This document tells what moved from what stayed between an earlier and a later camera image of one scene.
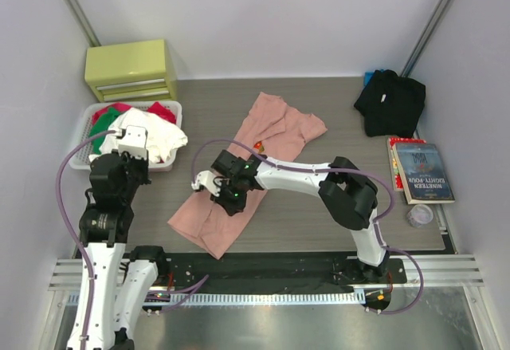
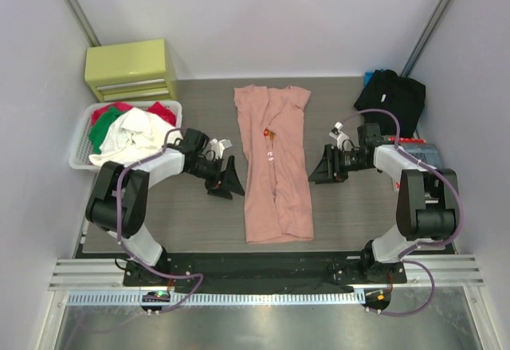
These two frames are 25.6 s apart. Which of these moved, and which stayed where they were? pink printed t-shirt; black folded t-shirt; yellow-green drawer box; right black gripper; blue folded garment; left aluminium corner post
Moved: right black gripper; pink printed t-shirt
Stayed: blue folded garment; left aluminium corner post; black folded t-shirt; yellow-green drawer box
